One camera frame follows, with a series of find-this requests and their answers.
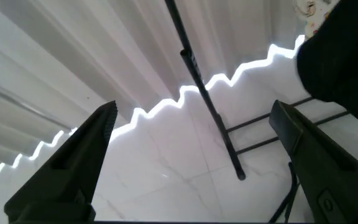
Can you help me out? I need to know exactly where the black clothes rack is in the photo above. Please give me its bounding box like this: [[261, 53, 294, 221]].
[[164, 0, 351, 223]]

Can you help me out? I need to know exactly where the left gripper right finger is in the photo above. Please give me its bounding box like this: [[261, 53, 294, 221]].
[[268, 99, 358, 223]]

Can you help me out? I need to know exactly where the black garment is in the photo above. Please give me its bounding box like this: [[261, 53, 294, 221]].
[[296, 0, 358, 119]]

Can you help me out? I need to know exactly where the white curtain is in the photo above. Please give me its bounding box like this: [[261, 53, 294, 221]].
[[0, 0, 307, 175]]

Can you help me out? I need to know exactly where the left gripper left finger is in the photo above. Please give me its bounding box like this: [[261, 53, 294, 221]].
[[4, 100, 119, 223]]

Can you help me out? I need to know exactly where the cream printed garment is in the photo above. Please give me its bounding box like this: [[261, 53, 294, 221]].
[[293, 0, 341, 40]]

